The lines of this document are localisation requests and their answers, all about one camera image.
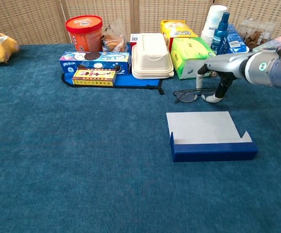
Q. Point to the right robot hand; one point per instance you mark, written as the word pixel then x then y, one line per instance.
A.
pixel 225 64

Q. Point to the black wire-frame eyeglasses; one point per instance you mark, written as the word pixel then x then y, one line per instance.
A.
pixel 187 97

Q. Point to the blue glasses case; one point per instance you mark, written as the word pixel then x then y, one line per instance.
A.
pixel 203 126

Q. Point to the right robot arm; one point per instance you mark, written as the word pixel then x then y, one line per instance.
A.
pixel 276 70

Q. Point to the small brown cylinder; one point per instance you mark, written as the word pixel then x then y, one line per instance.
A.
pixel 214 74

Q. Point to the blue white carton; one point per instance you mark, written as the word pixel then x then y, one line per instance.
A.
pixel 235 40

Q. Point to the blue spray bottle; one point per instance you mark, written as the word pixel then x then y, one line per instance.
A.
pixel 220 36

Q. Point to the green tissue pack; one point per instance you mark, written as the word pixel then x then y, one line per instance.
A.
pixel 189 53

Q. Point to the white plastic bottle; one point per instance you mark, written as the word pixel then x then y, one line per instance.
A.
pixel 213 24

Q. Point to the clear box brown items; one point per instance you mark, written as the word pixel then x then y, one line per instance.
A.
pixel 257 34

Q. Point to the yellow snack box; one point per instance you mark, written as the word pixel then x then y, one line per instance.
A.
pixel 177 30

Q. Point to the beige lidded lunch box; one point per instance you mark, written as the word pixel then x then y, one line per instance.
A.
pixel 152 58

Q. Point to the blue pouch black trim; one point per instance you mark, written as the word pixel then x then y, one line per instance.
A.
pixel 135 82

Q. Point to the small white red box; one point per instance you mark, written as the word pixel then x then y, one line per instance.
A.
pixel 134 40

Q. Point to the bagged brown pastry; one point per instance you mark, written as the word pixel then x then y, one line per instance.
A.
pixel 115 40

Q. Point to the blue cookie box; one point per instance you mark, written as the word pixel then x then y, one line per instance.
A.
pixel 106 61

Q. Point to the small yellow red box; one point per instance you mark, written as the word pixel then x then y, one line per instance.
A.
pixel 94 77

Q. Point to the red snack tub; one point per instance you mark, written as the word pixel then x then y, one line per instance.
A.
pixel 84 34

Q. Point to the wicker folding screen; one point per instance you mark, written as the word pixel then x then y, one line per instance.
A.
pixel 33 19

